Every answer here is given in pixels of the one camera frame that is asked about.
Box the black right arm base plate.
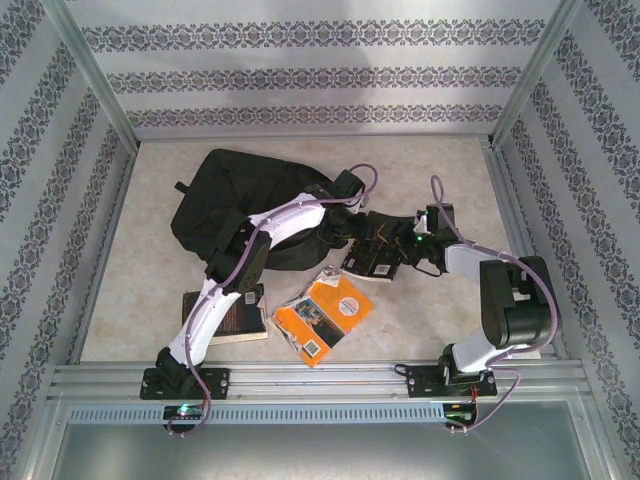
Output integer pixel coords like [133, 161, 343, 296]
[405, 364, 499, 400]

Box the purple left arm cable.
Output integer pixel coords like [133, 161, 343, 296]
[167, 162, 379, 440]

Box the torn orange paperback book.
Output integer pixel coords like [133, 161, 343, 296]
[272, 264, 376, 370]

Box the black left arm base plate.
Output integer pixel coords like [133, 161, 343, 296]
[139, 367, 232, 402]

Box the aluminium side rail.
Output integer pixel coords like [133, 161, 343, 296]
[67, 139, 142, 365]
[479, 135, 571, 361]

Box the controller circuit board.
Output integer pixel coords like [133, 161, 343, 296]
[162, 403, 206, 421]
[443, 401, 479, 427]

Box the grey slotted cable duct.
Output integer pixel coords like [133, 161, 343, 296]
[67, 403, 446, 424]

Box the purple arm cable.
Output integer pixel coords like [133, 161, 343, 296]
[429, 173, 560, 436]
[167, 162, 379, 440]

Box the black paperback book white text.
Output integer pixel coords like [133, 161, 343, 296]
[181, 283, 270, 347]

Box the aluminium mounting rail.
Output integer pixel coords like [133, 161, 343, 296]
[47, 362, 589, 401]

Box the grey metal panel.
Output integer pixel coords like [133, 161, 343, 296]
[29, 397, 614, 480]

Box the aluminium back rail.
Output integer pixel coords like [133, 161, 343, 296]
[133, 130, 496, 146]

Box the left controller circuit board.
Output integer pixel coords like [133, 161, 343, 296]
[162, 403, 206, 421]

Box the black backpack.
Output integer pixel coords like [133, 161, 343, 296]
[169, 148, 351, 274]

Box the right controller circuit board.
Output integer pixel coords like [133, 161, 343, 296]
[443, 401, 479, 427]

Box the aluminium frame post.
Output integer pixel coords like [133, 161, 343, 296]
[488, 0, 587, 147]
[39, 0, 140, 147]

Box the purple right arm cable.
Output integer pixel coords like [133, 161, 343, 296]
[429, 173, 560, 436]

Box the black book gold print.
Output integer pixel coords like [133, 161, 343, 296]
[342, 209, 419, 284]

